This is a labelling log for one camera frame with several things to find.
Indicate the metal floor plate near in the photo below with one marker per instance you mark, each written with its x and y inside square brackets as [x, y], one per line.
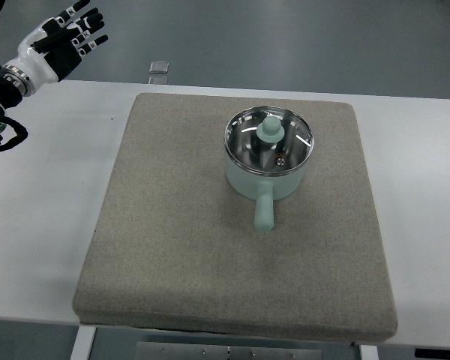
[158, 80]

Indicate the white table leg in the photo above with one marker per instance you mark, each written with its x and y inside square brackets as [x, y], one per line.
[368, 352]
[83, 343]

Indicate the grey metal bracket below table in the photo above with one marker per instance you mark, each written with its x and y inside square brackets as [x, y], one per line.
[161, 351]

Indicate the white table leg right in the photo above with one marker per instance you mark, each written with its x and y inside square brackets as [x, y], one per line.
[368, 352]

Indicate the mint green saucepan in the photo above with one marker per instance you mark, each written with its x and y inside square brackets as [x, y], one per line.
[263, 190]

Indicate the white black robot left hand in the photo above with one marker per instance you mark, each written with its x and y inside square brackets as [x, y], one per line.
[54, 49]

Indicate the beige fabric mat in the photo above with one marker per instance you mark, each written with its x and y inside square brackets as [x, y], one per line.
[175, 246]

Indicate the white table leg left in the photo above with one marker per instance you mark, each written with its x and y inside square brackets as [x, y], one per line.
[83, 343]

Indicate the glass lid with green knob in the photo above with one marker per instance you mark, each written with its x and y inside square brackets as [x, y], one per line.
[268, 141]

